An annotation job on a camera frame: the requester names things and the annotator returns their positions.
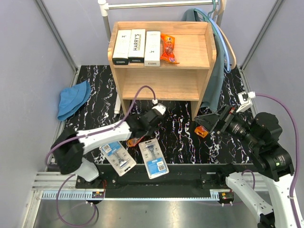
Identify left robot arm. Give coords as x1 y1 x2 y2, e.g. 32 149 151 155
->
50 104 166 188

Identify blue bucket hat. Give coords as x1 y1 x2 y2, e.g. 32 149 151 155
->
57 81 91 121

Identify Gillette blister pack left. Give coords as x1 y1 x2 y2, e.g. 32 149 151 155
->
100 142 136 177

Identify green hanger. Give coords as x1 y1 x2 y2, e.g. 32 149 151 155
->
194 0 220 35

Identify wooden two-tier shelf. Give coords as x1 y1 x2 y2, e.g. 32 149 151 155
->
108 21 217 117

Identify white h razor box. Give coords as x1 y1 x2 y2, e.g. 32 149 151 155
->
112 30 131 65
144 31 161 67

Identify light blue hanger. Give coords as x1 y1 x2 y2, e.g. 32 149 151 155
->
194 8 231 73

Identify metal clothes rack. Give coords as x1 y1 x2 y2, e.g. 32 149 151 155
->
98 0 227 42

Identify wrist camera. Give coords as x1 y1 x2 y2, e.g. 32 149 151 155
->
236 91 256 113
152 99 166 115

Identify wooden hanger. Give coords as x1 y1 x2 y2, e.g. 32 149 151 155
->
212 0 237 69

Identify orange razor pack horizontal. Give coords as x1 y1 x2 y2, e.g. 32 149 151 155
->
126 136 144 147

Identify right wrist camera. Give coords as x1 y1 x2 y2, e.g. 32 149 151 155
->
236 91 256 113

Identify white H razor box on shelf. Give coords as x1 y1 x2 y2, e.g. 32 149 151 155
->
112 30 131 65

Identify gillette blister pack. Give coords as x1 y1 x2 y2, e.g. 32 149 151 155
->
100 142 136 177
139 138 169 180

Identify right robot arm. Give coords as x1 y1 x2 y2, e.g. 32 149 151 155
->
195 106 304 228

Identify teal hanging garment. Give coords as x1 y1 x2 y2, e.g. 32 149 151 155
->
180 8 226 112

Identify white Harry's razor box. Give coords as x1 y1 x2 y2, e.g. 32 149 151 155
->
128 29 146 63

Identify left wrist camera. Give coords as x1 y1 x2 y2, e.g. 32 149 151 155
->
152 99 166 115

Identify Gillette blister pack centre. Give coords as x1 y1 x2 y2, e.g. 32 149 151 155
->
139 138 169 180

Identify orange razor pack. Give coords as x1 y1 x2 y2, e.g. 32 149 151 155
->
194 126 209 138
160 33 179 64

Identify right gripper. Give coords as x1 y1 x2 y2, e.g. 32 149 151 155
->
193 102 261 148

